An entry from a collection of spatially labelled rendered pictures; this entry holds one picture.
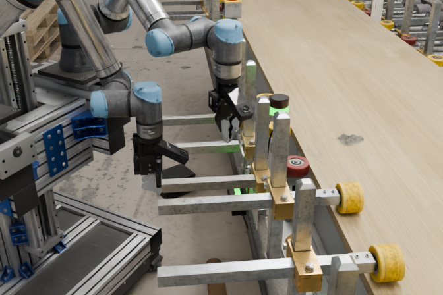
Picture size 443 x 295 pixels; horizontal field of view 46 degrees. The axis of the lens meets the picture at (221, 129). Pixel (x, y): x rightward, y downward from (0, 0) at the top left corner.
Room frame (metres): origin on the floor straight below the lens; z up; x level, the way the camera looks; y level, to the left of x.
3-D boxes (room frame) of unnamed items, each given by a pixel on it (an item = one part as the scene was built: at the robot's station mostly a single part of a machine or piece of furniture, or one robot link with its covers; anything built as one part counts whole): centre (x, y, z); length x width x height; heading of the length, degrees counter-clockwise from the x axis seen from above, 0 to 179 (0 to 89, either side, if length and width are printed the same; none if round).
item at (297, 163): (1.36, -0.23, 0.85); 0.08 x 0.08 x 0.11
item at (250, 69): (1.64, -0.10, 0.89); 0.03 x 0.03 x 0.48; 6
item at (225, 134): (1.36, 0.00, 1.02); 0.06 x 0.03 x 0.09; 27
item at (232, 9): (2.15, -0.04, 1.18); 0.07 x 0.07 x 0.08; 6
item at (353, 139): (1.51, -0.43, 0.91); 0.09 x 0.07 x 0.02; 89
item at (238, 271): (0.85, -0.11, 0.95); 0.50 x 0.04 x 0.04; 96
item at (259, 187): (1.37, -0.13, 0.85); 0.13 x 0.06 x 0.05; 6
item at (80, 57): (1.85, 0.53, 1.09); 0.15 x 0.15 x 0.10
